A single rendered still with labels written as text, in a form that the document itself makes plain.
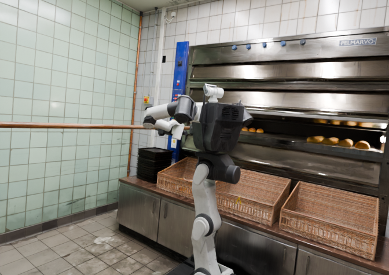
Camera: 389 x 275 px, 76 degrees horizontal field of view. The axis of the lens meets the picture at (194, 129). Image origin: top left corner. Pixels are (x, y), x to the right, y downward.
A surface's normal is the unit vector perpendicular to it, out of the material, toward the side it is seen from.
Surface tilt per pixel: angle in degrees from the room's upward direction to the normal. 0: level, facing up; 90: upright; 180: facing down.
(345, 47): 90
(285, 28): 90
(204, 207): 90
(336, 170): 70
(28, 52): 90
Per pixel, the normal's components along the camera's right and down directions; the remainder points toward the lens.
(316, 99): -0.50, -0.35
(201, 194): -0.42, 0.40
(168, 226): -0.57, -0.01
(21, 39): 0.82, 0.11
